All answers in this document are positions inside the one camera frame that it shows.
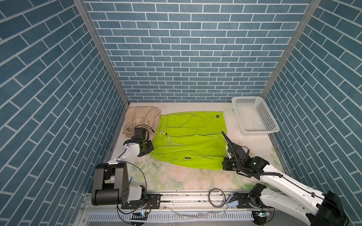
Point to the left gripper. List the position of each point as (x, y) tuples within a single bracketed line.
[(150, 147)]

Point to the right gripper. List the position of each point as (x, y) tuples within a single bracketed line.
[(225, 164)]

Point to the beige shorts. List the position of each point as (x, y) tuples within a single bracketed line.
[(141, 115)]

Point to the lime green shorts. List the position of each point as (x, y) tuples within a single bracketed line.
[(191, 139)]

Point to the white plastic basket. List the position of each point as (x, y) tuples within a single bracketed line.
[(254, 116)]

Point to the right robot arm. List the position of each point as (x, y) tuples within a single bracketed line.
[(280, 191)]

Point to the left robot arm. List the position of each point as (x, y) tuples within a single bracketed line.
[(111, 182)]

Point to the blue white connector plug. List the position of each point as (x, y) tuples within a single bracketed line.
[(232, 203)]

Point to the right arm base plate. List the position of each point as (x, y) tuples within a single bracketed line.
[(245, 202)]

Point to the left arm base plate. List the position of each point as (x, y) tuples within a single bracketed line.
[(152, 199)]

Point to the white slotted cable duct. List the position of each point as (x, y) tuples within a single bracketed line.
[(173, 217)]

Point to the aluminium front rail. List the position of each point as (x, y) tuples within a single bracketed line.
[(189, 201)]

